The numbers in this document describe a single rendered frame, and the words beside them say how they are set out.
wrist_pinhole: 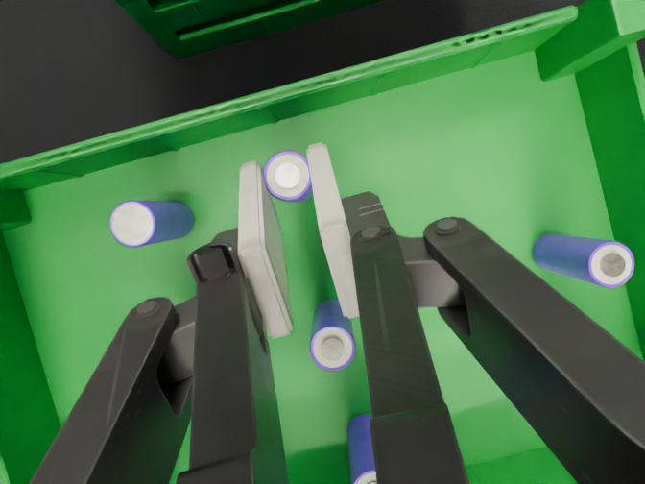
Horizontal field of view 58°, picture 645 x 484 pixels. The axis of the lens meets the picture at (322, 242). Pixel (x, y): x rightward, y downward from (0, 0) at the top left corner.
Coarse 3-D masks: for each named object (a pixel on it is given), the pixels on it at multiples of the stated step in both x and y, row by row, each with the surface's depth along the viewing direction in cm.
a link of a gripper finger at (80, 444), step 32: (128, 320) 14; (160, 320) 14; (128, 352) 13; (160, 352) 13; (96, 384) 12; (128, 384) 12; (160, 384) 15; (192, 384) 15; (96, 416) 11; (128, 416) 12; (160, 416) 13; (64, 448) 11; (96, 448) 11; (128, 448) 11; (160, 448) 13; (32, 480) 10; (64, 480) 10; (96, 480) 10; (128, 480) 11; (160, 480) 12
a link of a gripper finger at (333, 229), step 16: (320, 144) 21; (320, 160) 20; (320, 176) 18; (320, 192) 17; (336, 192) 17; (320, 208) 16; (336, 208) 16; (320, 224) 16; (336, 224) 15; (336, 240) 15; (336, 256) 16; (336, 272) 16; (352, 272) 16; (336, 288) 16; (352, 288) 16; (352, 304) 16
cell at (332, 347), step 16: (320, 304) 29; (336, 304) 28; (320, 320) 25; (336, 320) 24; (320, 336) 23; (336, 336) 23; (352, 336) 23; (320, 352) 23; (336, 352) 23; (352, 352) 23; (336, 368) 23
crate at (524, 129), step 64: (640, 0) 20; (384, 64) 23; (448, 64) 26; (512, 64) 28; (576, 64) 25; (640, 64) 23; (192, 128) 24; (256, 128) 29; (320, 128) 28; (384, 128) 28; (448, 128) 28; (512, 128) 28; (576, 128) 28; (640, 128) 24; (0, 192) 27; (64, 192) 29; (128, 192) 29; (192, 192) 29; (384, 192) 29; (448, 192) 29; (512, 192) 29; (576, 192) 29; (640, 192) 25; (0, 256) 28; (64, 256) 29; (128, 256) 29; (320, 256) 29; (640, 256) 26; (0, 320) 27; (64, 320) 29; (640, 320) 28; (0, 384) 26; (64, 384) 29; (320, 384) 29; (448, 384) 29; (0, 448) 25; (320, 448) 29; (512, 448) 29
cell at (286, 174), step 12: (276, 156) 21; (288, 156) 21; (300, 156) 21; (264, 168) 21; (276, 168) 21; (288, 168) 21; (300, 168) 21; (264, 180) 21; (276, 180) 21; (288, 180) 21; (300, 180) 21; (276, 192) 21; (288, 192) 21; (300, 192) 21; (312, 192) 25
